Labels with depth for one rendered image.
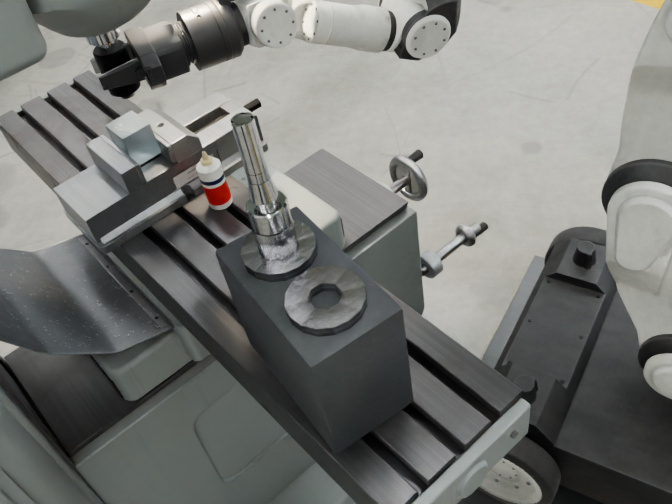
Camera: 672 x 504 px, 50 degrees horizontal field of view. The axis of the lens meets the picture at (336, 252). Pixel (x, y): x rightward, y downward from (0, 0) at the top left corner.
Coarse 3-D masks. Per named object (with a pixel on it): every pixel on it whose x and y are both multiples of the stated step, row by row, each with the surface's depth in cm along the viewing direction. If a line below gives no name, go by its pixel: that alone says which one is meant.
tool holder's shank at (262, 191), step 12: (240, 120) 71; (252, 120) 70; (240, 132) 70; (252, 132) 71; (240, 144) 72; (252, 144) 72; (240, 156) 73; (252, 156) 73; (264, 156) 74; (252, 168) 74; (264, 168) 74; (252, 180) 75; (264, 180) 75; (252, 192) 76; (264, 192) 76; (276, 192) 77; (264, 204) 77
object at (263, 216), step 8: (280, 192) 79; (248, 200) 79; (280, 200) 78; (248, 208) 78; (256, 208) 78; (272, 208) 78; (280, 208) 78; (248, 216) 79; (256, 216) 77; (264, 216) 77; (272, 216) 77; (280, 216) 78
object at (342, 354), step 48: (240, 240) 87; (240, 288) 84; (288, 288) 79; (336, 288) 79; (288, 336) 76; (336, 336) 75; (384, 336) 77; (288, 384) 89; (336, 384) 77; (384, 384) 83; (336, 432) 83
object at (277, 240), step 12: (288, 216) 79; (252, 228) 80; (264, 228) 78; (276, 228) 78; (288, 228) 80; (264, 240) 80; (276, 240) 80; (288, 240) 81; (264, 252) 82; (276, 252) 81; (288, 252) 82
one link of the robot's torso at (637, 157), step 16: (656, 16) 80; (656, 32) 81; (656, 48) 82; (640, 64) 84; (656, 64) 83; (640, 80) 87; (656, 80) 86; (640, 96) 90; (656, 96) 89; (624, 112) 93; (640, 112) 92; (656, 112) 91; (624, 128) 94; (640, 128) 93; (656, 128) 92; (624, 144) 96; (640, 144) 95; (656, 144) 94; (624, 160) 98; (640, 160) 96; (656, 160) 95; (608, 176) 101; (624, 176) 98; (640, 176) 96; (656, 176) 95; (608, 192) 101
